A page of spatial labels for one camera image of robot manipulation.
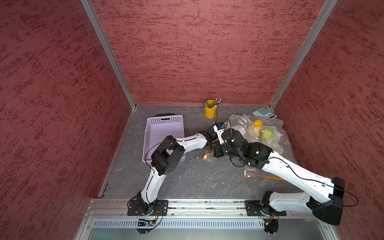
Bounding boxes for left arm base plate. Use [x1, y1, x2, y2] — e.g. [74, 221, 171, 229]
[127, 199, 169, 217]

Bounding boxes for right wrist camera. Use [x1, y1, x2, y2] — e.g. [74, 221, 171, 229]
[213, 123, 227, 145]

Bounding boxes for green pear in right bag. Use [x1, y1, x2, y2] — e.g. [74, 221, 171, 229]
[261, 129, 275, 140]

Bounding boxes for pens in cup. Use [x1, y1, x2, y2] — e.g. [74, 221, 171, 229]
[206, 98, 222, 109]

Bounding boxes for clear zip-top bag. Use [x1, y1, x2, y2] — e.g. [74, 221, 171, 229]
[202, 113, 256, 161]
[241, 114, 297, 163]

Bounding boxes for aluminium front rail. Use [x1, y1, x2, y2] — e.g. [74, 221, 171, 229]
[83, 197, 331, 220]

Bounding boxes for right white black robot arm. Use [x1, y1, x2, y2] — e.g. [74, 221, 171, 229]
[214, 129, 346, 226]

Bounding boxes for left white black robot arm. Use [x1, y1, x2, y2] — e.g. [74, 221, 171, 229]
[137, 122, 226, 215]

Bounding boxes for lilac perforated plastic basket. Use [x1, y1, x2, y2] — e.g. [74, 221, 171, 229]
[142, 115, 185, 164]

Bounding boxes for yellow fruit in right bag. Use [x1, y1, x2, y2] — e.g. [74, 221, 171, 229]
[253, 120, 264, 130]

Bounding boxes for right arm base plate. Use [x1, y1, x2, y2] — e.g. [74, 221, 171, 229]
[245, 200, 287, 218]

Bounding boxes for grey calculator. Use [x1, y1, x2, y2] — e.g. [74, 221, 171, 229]
[252, 108, 277, 119]

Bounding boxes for yellow pen cup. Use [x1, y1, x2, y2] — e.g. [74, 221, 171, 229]
[204, 100, 217, 119]

